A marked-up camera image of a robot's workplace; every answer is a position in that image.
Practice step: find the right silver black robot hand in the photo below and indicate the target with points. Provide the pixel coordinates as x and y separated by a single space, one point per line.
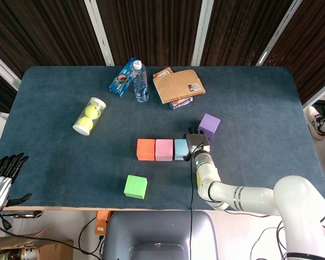
197 140

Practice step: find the light blue foam cube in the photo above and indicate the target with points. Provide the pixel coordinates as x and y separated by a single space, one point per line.
180 149

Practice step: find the purple foam cube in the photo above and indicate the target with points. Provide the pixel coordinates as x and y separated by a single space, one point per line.
209 124

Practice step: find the pink foam cube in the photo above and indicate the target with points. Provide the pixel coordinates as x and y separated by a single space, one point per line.
164 150

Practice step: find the red foam cube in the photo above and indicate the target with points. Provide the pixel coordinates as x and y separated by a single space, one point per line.
145 150

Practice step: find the green foam cube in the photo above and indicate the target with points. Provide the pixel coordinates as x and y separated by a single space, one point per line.
135 187

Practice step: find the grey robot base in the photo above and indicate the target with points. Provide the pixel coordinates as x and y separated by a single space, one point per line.
159 230

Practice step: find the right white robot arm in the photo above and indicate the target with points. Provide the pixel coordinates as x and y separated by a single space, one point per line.
292 195

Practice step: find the chrome metal bar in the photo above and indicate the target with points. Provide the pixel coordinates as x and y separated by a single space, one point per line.
21 215

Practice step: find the yellow foam cube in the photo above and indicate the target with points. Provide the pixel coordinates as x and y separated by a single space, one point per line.
198 180

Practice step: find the blue white card box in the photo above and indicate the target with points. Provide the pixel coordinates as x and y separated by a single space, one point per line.
181 103

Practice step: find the brown cardboard package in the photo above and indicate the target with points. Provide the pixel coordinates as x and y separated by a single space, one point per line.
176 85

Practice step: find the glass bottle yellow label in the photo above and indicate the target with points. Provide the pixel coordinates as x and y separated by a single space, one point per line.
19 254

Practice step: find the blue felt table cloth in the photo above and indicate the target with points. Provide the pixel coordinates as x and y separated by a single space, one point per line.
70 162

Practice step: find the orange paper packet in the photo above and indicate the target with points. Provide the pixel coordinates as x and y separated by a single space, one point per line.
162 72

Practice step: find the clear plastic water bottle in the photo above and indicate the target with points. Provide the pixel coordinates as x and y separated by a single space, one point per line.
140 84

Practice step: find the brown cardboard box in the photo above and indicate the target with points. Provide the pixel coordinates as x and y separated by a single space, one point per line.
57 250

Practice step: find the blue cookie box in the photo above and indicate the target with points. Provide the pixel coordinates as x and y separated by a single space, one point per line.
120 81

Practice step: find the clear tennis ball tube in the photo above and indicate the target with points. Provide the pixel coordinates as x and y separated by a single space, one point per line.
82 130

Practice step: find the orange device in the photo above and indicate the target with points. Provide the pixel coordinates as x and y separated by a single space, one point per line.
100 227

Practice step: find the yellow tennis ball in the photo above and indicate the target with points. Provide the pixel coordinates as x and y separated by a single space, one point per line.
85 123
93 111

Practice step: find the white orange sneaker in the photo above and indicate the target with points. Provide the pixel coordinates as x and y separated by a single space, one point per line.
317 122

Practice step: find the white metal frame post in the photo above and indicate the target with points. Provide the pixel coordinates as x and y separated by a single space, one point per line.
201 32
276 35
100 35

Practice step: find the white metal frame beam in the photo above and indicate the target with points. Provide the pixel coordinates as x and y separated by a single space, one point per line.
2 70
321 96

